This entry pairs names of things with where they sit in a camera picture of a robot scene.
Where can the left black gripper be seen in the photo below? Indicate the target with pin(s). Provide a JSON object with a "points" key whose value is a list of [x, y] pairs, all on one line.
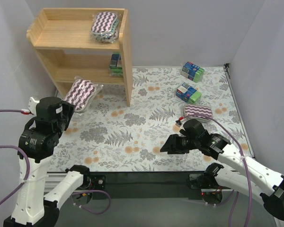
{"points": [[67, 113]]}

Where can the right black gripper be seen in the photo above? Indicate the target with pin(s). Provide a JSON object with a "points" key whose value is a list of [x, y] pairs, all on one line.
{"points": [[178, 144]]}

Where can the pink wavy sponge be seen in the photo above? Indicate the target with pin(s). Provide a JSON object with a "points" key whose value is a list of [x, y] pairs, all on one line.
{"points": [[104, 28], [199, 112], [82, 93]]}

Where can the blue green sponge pack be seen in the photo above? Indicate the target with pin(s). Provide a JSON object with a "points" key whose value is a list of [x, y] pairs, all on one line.
{"points": [[115, 65], [188, 94], [192, 72]]}

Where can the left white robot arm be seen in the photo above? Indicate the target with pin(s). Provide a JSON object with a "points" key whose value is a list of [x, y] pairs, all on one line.
{"points": [[34, 207]]}

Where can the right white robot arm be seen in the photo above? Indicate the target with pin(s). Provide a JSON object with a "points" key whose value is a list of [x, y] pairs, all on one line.
{"points": [[231, 169]]}

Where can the wooden two-tier shelf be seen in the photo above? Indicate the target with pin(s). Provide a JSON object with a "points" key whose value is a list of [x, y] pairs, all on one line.
{"points": [[55, 30]]}

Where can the floral patterned table mat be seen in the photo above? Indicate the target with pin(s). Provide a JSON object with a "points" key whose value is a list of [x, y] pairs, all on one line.
{"points": [[111, 136]]}

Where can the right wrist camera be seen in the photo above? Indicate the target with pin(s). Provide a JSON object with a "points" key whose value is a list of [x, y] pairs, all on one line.
{"points": [[180, 122]]}

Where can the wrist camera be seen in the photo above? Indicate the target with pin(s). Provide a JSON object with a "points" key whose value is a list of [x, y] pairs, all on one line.
{"points": [[33, 101], [180, 122]]}

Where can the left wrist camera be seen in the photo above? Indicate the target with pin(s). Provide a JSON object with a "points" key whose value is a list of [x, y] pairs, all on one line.
{"points": [[33, 101]]}

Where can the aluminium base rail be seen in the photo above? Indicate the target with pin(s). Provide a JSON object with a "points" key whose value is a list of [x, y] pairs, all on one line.
{"points": [[53, 178]]}

